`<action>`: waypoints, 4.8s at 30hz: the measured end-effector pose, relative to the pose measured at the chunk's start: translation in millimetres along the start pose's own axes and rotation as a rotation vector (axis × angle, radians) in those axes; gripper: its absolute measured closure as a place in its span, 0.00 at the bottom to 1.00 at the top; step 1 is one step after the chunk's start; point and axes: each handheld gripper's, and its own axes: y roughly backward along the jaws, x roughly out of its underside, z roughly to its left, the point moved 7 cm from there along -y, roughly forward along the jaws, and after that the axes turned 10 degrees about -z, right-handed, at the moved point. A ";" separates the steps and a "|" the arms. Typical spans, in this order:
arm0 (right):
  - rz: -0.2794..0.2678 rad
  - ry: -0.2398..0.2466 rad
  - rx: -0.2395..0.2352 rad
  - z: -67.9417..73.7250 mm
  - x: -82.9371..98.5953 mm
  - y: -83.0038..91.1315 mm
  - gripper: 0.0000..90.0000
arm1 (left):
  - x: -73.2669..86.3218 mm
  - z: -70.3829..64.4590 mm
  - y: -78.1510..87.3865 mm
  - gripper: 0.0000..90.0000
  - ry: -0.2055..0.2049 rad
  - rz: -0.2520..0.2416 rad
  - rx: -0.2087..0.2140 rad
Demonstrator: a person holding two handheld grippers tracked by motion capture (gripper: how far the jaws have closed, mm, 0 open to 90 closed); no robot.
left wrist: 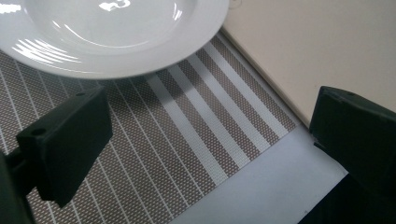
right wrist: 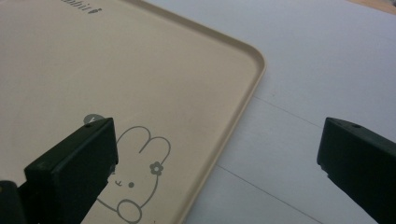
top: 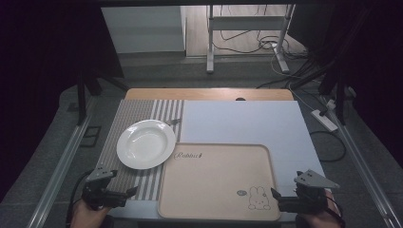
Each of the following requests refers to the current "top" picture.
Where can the grey striped placemat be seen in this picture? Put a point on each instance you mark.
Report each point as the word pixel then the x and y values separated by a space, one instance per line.
pixel 133 110

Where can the black floor bracket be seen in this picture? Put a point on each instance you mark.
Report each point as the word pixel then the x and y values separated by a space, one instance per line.
pixel 91 136

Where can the white flat board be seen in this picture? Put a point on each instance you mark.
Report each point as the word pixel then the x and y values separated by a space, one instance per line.
pixel 253 126

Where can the beige tray with rabbit print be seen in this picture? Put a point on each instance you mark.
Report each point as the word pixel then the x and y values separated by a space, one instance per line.
pixel 218 186

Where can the white metal desk frame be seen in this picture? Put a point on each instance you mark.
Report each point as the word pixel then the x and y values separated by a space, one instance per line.
pixel 247 23

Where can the white round plate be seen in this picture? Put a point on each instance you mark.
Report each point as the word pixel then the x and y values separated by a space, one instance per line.
pixel 145 144

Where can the aluminium rail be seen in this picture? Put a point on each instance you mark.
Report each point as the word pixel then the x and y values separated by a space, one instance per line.
pixel 55 177
pixel 364 167

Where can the person's right hand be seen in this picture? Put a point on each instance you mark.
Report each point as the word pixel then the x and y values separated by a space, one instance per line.
pixel 320 219

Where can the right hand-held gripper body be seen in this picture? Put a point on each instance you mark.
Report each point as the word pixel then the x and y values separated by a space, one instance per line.
pixel 305 198

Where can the white power strip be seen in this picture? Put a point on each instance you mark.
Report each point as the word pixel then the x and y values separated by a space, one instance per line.
pixel 323 120

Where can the person's left hand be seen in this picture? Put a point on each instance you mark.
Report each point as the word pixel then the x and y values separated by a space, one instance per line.
pixel 87 218

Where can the white wall panel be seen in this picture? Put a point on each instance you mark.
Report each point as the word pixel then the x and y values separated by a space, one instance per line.
pixel 142 30

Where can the wooden table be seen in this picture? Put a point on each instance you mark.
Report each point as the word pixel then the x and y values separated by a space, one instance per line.
pixel 190 94

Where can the black metal stand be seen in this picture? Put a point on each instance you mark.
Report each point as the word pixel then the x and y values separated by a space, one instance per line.
pixel 340 95
pixel 83 95

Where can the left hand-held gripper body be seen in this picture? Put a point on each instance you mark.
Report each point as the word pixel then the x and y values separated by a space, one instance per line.
pixel 101 193

